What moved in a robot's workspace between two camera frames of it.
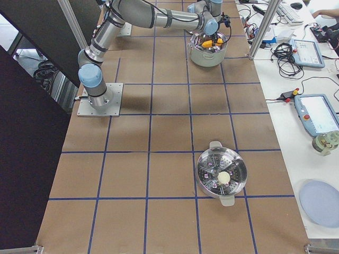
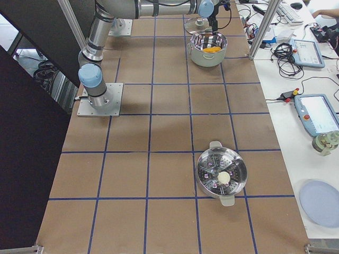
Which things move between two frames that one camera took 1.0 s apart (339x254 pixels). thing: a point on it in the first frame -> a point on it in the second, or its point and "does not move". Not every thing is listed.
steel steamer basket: [222, 172] does not move
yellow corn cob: [208, 44] -> [212, 50]
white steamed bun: [223, 177] does not move
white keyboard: [290, 14] does not move
